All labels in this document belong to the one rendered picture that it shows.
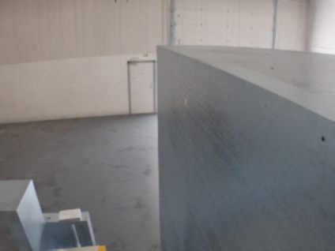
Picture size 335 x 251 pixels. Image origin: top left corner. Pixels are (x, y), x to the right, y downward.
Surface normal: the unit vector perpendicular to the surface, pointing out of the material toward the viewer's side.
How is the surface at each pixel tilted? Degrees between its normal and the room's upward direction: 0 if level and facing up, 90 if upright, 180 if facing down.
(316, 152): 90
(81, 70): 90
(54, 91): 90
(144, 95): 90
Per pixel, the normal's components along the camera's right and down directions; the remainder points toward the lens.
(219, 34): 0.18, 0.36
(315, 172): -0.98, 0.07
